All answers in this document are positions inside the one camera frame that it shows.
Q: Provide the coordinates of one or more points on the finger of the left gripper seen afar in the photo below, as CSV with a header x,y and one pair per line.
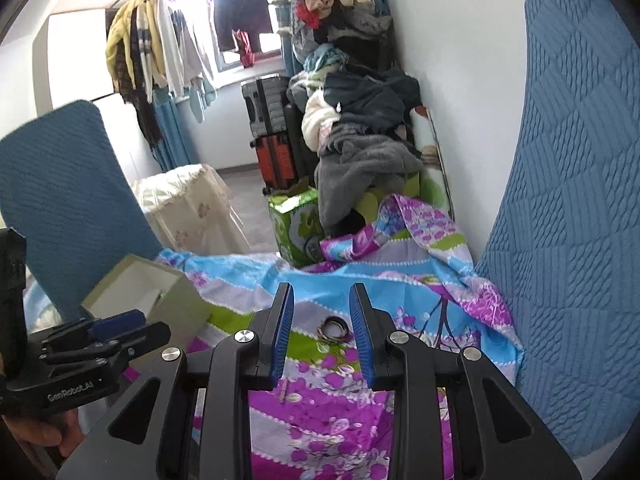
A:
x,y
106,329

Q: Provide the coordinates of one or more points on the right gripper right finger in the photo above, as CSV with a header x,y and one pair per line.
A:
x,y
394,361

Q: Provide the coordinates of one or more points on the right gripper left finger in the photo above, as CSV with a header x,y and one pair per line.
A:
x,y
248,360

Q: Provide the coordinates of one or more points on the green jewelry box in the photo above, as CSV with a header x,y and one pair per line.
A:
x,y
161,293

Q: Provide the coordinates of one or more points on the black white woven bangle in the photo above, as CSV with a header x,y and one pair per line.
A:
x,y
334,330

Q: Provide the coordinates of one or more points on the left hand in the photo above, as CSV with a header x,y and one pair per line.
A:
x,y
63,431

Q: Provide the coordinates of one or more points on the colourful patterned bed sheet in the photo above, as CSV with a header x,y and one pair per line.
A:
x,y
322,421

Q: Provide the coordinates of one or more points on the green cardboard box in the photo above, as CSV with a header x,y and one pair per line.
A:
x,y
297,227

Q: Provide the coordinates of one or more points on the blue textured left chair back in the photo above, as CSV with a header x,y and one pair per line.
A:
x,y
63,190

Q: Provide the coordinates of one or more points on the blue textured chair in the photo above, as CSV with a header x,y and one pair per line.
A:
x,y
564,249
63,190

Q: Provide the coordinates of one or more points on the blue textured right chair back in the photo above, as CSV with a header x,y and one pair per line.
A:
x,y
564,249

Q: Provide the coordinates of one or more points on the red suitcase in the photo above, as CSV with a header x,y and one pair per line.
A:
x,y
275,161

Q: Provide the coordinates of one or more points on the black suitcase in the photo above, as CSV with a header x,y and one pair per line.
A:
x,y
305,159

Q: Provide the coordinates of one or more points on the grey fleece garment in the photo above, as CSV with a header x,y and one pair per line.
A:
x,y
351,161

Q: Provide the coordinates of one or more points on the cream padded jacket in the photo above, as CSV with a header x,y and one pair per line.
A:
x,y
318,120

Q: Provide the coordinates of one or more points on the dark blue jacket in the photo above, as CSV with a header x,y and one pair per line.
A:
x,y
379,103

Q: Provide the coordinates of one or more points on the grey suitcase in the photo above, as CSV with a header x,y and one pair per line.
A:
x,y
265,101

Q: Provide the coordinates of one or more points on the white refrigerator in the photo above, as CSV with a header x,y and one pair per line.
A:
x,y
68,64

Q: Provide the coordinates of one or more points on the hanging clothes on rack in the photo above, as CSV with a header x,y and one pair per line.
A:
x,y
160,52

